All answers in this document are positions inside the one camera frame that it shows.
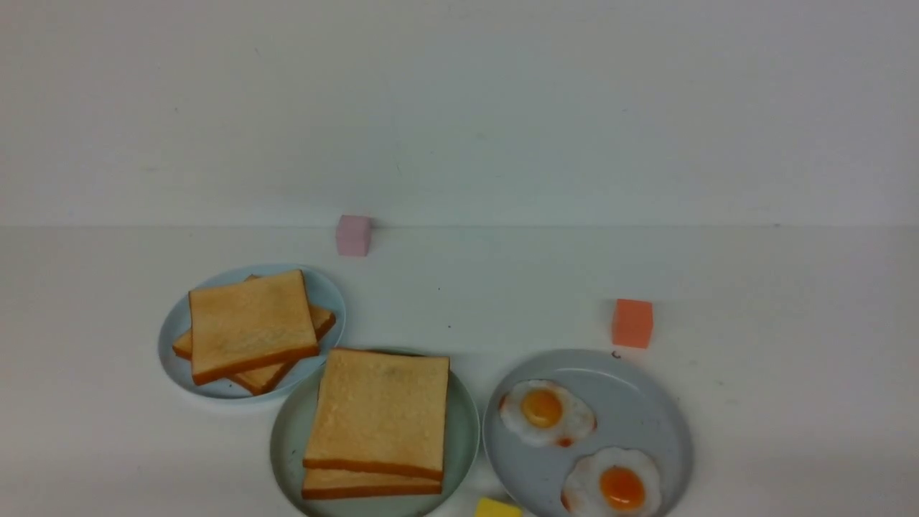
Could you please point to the pink cube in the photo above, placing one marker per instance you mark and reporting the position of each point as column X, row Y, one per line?
column 353, row 235

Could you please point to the rear fried egg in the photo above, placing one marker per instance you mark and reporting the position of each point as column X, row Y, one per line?
column 543, row 413

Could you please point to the fried egg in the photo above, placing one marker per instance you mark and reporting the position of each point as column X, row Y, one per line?
column 543, row 413
column 613, row 481

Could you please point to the orange cube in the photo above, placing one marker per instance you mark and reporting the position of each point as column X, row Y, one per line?
column 632, row 323

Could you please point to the grey-blue egg plate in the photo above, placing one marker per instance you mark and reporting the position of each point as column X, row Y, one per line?
column 633, row 413

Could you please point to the mint green plate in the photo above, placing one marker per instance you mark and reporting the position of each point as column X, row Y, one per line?
column 290, row 434

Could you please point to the yellow cube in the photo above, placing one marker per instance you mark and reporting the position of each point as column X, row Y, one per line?
column 489, row 507

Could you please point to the front fried egg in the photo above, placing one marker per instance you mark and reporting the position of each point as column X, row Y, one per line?
column 613, row 481

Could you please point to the light blue bread plate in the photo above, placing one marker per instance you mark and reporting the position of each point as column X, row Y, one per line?
column 327, row 294

